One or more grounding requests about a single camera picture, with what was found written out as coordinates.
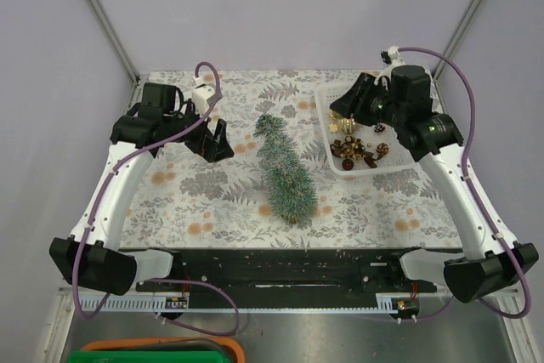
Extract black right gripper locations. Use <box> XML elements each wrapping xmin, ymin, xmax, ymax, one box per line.
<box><xmin>329</xmin><ymin>72</ymin><xmax>405</xmax><ymax>129</ymax></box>

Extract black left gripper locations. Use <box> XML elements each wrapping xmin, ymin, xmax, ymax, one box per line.
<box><xmin>164</xmin><ymin>99</ymin><xmax>234</xmax><ymax>162</ymax></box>

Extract small green christmas tree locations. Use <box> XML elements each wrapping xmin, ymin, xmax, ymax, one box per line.
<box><xmin>253</xmin><ymin>114</ymin><xmax>318</xmax><ymax>224</ymax></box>

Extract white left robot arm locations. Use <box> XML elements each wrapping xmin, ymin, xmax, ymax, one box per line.
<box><xmin>49</xmin><ymin>79</ymin><xmax>234</xmax><ymax>295</ymax></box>

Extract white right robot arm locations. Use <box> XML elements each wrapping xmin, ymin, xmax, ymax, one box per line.
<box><xmin>330</xmin><ymin>65</ymin><xmax>539</xmax><ymax>303</ymax></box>

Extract large gold striped bauble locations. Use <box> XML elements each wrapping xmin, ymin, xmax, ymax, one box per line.
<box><xmin>338</xmin><ymin>118</ymin><xmax>356</xmax><ymax>135</ymax></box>

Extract white plastic basket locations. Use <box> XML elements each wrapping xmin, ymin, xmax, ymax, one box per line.
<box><xmin>314</xmin><ymin>82</ymin><xmax>415</xmax><ymax>179</ymax></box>

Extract brown ribbon ornaments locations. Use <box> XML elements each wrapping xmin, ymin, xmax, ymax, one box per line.
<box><xmin>330</xmin><ymin>135</ymin><xmax>377</xmax><ymax>171</ymax></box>

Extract frosted pine cone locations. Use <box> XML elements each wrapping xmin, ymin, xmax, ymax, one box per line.
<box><xmin>376</xmin><ymin>143</ymin><xmax>390</xmax><ymax>156</ymax></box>

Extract floral patterned table mat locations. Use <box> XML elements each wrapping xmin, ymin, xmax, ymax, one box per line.
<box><xmin>118</xmin><ymin>67</ymin><xmax>488</xmax><ymax>250</ymax></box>

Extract orange plastic bin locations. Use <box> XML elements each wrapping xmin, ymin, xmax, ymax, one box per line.
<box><xmin>80</xmin><ymin>337</ymin><xmax>247</xmax><ymax>363</ymax></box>

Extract green plastic bin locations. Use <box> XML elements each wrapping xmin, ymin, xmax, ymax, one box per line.
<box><xmin>67</xmin><ymin>351</ymin><xmax>230</xmax><ymax>363</ymax></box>

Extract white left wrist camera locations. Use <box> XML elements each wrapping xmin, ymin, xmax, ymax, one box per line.
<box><xmin>191</xmin><ymin>77</ymin><xmax>222</xmax><ymax>118</ymax></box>

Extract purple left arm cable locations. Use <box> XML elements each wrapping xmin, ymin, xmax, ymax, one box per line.
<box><xmin>71</xmin><ymin>61</ymin><xmax>222</xmax><ymax>320</ymax></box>

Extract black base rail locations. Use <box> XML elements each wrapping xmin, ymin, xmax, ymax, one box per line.
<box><xmin>136</xmin><ymin>248</ymin><xmax>437</xmax><ymax>310</ymax></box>

